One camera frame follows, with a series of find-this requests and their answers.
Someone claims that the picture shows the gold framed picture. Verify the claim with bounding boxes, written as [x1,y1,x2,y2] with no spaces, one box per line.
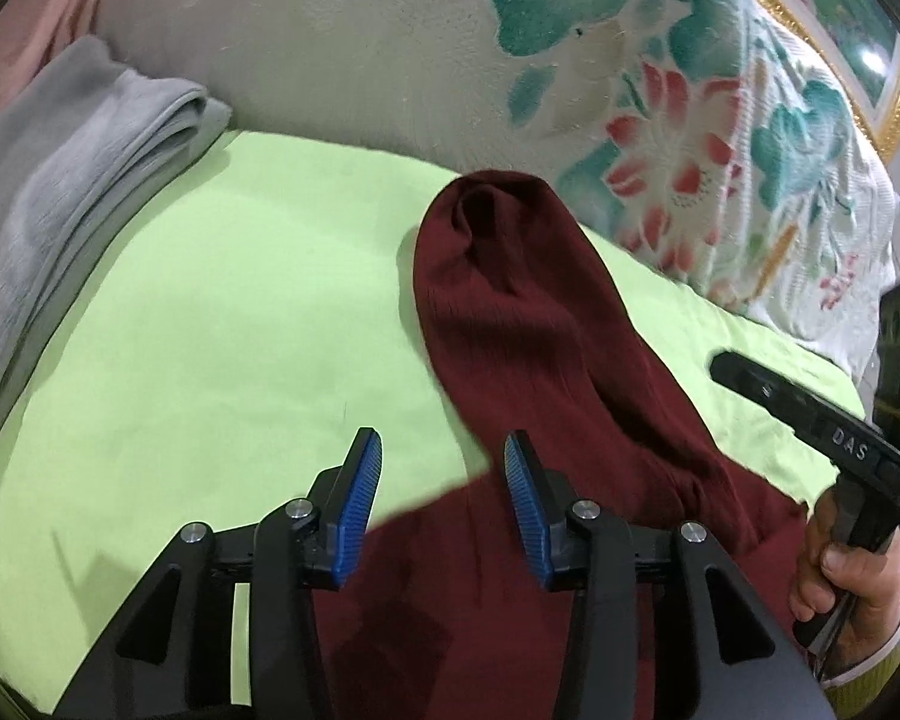
[720,0,900,162]

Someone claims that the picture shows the maroon knit sweater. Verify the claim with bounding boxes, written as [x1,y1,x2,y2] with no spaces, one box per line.
[311,171,815,720]

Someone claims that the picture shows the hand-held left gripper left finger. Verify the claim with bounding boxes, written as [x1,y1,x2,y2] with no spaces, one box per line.
[52,426,385,720]

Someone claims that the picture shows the pink printed quilt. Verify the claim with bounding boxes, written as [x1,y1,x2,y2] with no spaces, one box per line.
[0,0,113,143]

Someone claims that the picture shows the person's right hand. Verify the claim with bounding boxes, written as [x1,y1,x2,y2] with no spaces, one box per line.
[787,491,900,665]

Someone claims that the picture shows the grey folded towel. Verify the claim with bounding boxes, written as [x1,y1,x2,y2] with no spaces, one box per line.
[0,34,233,451]

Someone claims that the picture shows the person's right forearm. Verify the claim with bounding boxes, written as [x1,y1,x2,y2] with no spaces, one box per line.
[821,607,900,700]

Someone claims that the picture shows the light green bed sheet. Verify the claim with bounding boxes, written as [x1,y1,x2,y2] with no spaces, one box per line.
[0,127,871,713]

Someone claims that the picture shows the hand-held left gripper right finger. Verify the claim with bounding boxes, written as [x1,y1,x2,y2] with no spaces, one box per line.
[502,431,841,720]

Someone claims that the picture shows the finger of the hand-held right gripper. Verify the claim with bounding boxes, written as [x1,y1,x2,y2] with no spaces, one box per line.
[709,349,822,436]

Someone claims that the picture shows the white floral blanket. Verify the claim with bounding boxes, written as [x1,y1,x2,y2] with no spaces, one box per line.
[97,0,900,383]

